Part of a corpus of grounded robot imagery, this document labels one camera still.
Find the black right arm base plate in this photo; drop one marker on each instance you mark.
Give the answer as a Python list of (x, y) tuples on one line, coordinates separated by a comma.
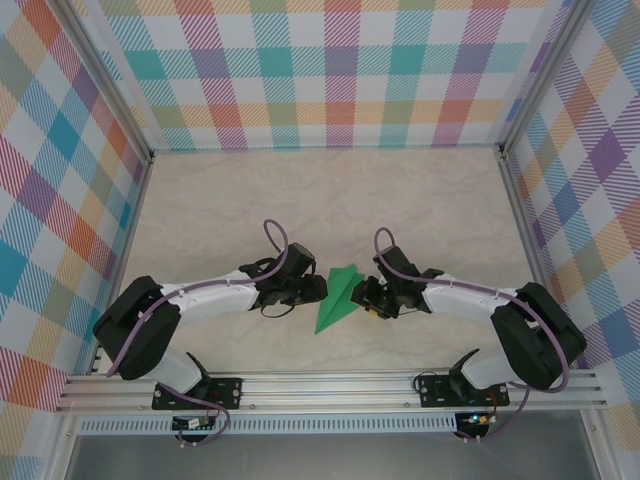
[(430, 395)]

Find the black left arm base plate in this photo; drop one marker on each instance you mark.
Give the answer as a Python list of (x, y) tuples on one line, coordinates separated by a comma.
[(232, 392)]

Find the aluminium frame post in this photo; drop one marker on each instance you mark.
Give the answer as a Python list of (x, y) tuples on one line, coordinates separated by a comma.
[(545, 75), (110, 80)]

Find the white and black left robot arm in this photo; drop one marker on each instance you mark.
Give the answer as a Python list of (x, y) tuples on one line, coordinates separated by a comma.
[(220, 300)]

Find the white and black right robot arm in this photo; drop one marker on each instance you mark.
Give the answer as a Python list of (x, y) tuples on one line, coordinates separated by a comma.
[(460, 305)]

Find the grey metal shelf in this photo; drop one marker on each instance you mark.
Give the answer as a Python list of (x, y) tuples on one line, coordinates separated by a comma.
[(325, 460)]

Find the aluminium side rail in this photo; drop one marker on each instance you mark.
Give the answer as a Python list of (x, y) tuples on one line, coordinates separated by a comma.
[(520, 210), (135, 210)]

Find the aluminium mounting rail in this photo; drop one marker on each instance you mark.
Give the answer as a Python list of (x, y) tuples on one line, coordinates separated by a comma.
[(325, 390)]

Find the small dark circuit board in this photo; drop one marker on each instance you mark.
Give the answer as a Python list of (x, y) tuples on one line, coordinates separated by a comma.
[(192, 425)]

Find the green paper sheet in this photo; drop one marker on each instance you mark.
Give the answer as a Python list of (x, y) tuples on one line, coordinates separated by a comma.
[(337, 300)]

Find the circuit board with green light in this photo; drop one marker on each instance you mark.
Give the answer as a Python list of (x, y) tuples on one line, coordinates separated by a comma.
[(475, 419)]

